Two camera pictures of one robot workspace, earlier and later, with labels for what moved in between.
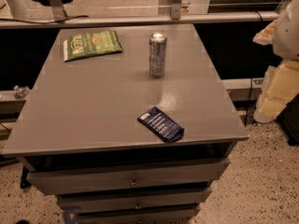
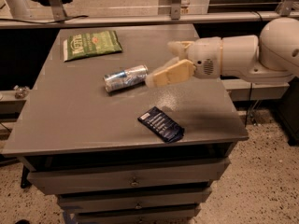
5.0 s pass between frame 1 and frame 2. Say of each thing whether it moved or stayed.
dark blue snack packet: stayed
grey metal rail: stayed
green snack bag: stayed
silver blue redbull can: moved
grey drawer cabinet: stayed
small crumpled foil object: stayed
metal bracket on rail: stayed
